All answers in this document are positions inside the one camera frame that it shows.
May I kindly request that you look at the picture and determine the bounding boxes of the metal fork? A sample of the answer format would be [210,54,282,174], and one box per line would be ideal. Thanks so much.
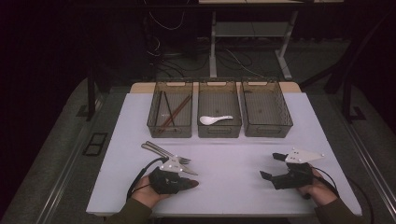
[145,140,191,165]

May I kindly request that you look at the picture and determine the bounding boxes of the black floor outlet frame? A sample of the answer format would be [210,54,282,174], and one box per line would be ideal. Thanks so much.
[82,133,108,157]

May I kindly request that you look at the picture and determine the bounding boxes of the brown wooden chopstick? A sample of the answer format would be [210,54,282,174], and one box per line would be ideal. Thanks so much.
[158,96,191,133]
[162,94,193,129]

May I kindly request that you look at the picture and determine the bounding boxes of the person's right hand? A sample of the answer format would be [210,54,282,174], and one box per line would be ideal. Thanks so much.
[297,175,341,207]

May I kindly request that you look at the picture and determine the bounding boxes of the white ceramic spoon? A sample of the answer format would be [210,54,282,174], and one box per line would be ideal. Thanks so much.
[199,115,234,126]

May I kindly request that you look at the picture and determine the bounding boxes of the black metal stand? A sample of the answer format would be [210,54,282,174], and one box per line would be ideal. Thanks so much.
[341,77,367,123]
[76,66,104,122]

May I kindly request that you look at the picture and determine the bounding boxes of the metal forks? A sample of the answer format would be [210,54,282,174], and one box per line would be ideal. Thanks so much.
[140,143,199,176]

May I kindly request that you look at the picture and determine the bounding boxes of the black chopstick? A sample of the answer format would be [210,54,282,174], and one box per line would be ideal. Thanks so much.
[154,91,163,128]
[163,91,176,127]

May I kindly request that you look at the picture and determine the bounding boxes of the thin black cable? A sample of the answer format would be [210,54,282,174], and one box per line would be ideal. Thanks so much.
[345,175,376,224]

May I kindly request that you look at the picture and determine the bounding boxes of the white-legged desk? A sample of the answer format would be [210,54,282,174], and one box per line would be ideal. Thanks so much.
[198,0,345,80]

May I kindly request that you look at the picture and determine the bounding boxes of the hand-held gripper cable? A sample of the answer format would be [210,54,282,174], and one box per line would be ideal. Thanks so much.
[311,166,341,199]
[125,157,169,202]

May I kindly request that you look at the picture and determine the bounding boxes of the metal floor rail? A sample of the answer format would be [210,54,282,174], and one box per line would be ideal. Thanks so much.
[337,108,396,216]
[35,96,106,224]

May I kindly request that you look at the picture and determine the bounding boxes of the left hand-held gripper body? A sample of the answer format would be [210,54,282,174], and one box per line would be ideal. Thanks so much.
[148,155,185,195]

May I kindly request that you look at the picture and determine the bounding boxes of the white floor cable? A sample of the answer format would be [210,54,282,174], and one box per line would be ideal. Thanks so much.
[224,48,265,78]

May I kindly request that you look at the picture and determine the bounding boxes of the smoky transparent plastic basket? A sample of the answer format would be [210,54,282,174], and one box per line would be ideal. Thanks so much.
[197,81,243,139]
[241,79,294,138]
[147,81,194,139]

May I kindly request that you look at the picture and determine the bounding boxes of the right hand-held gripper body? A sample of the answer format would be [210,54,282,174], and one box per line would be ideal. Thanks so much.
[270,147,325,190]

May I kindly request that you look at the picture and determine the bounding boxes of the person's left hand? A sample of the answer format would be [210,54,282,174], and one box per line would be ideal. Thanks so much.
[130,175,171,209]

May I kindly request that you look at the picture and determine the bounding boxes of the left hand-held gripper cable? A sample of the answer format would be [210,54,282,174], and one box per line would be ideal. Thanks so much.
[125,157,169,202]

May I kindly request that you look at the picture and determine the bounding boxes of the white table mat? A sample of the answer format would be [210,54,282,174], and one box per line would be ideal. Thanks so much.
[86,91,363,217]

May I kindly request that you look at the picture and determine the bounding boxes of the hanging white cable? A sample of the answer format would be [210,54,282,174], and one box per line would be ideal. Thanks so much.
[148,10,185,32]

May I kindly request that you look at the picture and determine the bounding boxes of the right hand-held gripper cable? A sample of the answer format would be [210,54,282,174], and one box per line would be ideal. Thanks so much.
[311,166,341,199]

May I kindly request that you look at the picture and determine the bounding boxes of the tangle of black floor cables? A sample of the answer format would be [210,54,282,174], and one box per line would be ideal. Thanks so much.
[144,31,254,78]

